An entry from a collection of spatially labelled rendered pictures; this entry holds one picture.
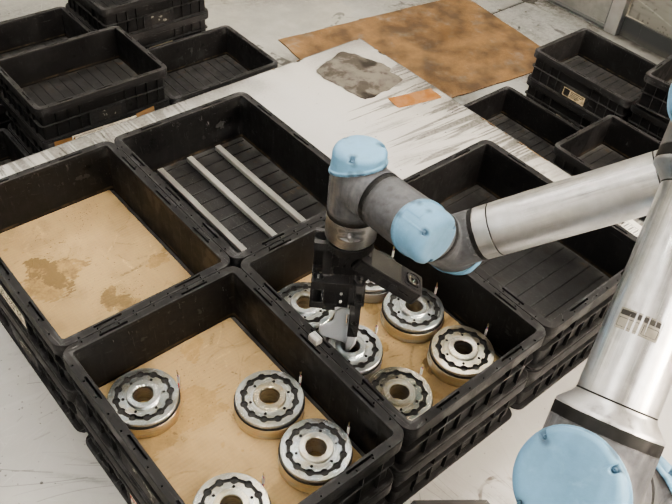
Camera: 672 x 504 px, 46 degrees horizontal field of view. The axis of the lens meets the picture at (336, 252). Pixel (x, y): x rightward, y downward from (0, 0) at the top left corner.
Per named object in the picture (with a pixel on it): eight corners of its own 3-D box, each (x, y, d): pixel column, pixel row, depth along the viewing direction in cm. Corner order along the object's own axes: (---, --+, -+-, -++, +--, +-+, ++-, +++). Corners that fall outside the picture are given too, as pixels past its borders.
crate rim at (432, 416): (547, 342, 121) (551, 331, 120) (407, 445, 106) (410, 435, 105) (373, 203, 142) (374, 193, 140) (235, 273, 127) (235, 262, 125)
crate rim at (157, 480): (407, 445, 106) (410, 435, 105) (221, 582, 91) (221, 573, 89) (235, 273, 127) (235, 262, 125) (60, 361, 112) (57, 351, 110)
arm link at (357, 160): (360, 171, 99) (318, 140, 104) (352, 239, 106) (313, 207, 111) (406, 153, 103) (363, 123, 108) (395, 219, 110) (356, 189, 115)
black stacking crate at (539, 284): (635, 299, 143) (657, 254, 135) (531, 378, 128) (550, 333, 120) (474, 185, 164) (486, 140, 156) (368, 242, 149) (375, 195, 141)
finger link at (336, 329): (317, 347, 125) (321, 298, 121) (354, 350, 126) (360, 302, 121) (315, 359, 123) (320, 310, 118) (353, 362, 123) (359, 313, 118)
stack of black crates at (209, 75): (228, 107, 294) (227, 23, 270) (277, 148, 278) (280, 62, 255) (132, 143, 274) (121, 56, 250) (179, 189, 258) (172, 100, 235)
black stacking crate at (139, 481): (396, 482, 113) (407, 437, 105) (223, 614, 98) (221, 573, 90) (235, 314, 133) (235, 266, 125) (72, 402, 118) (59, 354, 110)
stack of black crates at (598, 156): (680, 262, 252) (725, 178, 228) (626, 303, 236) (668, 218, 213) (580, 195, 272) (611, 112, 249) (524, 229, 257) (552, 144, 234)
